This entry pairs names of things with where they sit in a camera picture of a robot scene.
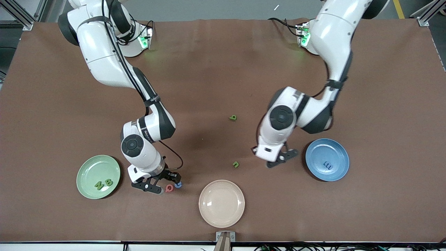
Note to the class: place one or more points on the light green round plate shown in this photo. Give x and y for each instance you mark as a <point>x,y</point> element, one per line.
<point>98,167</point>

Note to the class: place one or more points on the blue capital letter C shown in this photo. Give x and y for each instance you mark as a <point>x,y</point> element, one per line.
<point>178,186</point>

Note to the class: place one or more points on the aluminium frame profile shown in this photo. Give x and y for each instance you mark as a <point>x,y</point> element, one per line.
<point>427,14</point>
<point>17,14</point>

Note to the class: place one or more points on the brown table cover sheet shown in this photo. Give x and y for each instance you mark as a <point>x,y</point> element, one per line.
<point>209,80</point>

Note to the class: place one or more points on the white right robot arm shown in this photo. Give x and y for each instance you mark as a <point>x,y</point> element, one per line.
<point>101,52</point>

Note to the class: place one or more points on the blue round plate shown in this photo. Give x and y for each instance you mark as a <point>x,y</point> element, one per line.
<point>327,150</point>

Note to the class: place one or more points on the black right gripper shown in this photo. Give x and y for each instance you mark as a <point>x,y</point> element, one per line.
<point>170,174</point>

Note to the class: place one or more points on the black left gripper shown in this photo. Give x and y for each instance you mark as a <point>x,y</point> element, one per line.
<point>253,152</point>

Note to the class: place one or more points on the grey metal bracket with post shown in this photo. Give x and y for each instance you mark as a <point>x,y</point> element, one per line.
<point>225,238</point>

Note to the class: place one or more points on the green capital letter B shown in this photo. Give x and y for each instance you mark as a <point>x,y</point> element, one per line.
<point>108,182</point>

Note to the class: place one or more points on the cream round plate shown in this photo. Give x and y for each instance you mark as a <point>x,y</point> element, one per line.
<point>221,204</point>

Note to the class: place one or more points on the green lowercase letter u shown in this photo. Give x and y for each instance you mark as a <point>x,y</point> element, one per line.
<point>236,164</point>

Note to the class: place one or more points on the green capital letter N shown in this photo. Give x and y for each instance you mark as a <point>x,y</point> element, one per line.
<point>99,185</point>

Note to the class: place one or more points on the blue lowercase letter m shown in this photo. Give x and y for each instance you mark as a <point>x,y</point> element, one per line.
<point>328,165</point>

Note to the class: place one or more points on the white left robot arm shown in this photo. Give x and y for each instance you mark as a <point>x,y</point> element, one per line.
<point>331,38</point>

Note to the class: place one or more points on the pink capital letter Q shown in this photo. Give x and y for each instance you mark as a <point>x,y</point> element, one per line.
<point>167,188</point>

